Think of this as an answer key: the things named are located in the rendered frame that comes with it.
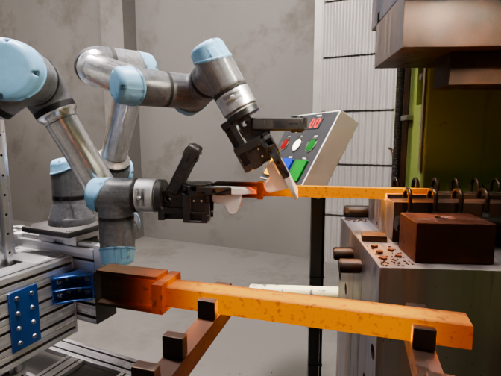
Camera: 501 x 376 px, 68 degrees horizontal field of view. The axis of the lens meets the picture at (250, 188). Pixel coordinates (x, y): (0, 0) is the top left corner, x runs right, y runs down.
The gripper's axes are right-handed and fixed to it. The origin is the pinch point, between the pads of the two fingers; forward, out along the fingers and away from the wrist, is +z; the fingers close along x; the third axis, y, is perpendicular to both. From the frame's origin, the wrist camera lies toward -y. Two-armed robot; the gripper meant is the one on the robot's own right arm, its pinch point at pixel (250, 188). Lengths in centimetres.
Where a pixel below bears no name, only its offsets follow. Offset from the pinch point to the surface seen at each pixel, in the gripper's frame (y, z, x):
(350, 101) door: -43, 64, -249
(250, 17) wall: -123, -24, -285
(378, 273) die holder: 10.2, 21.7, 21.4
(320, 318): 7.5, 10.5, 43.0
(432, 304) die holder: 14.5, 30.0, 22.0
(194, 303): 7.8, -2.9, 40.1
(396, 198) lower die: 1.0, 29.5, 2.7
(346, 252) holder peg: 12.7, 20.2, 2.2
